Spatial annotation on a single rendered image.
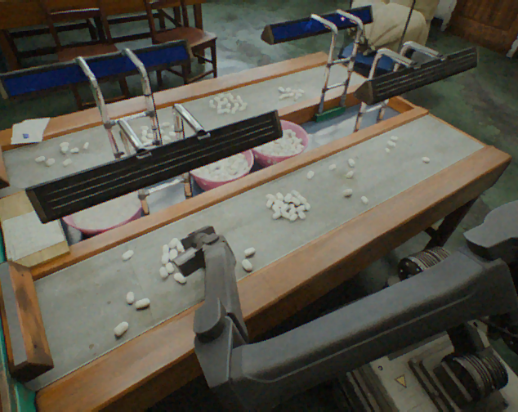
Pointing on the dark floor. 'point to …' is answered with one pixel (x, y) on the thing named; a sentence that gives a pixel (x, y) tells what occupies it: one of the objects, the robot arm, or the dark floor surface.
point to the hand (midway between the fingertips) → (192, 238)
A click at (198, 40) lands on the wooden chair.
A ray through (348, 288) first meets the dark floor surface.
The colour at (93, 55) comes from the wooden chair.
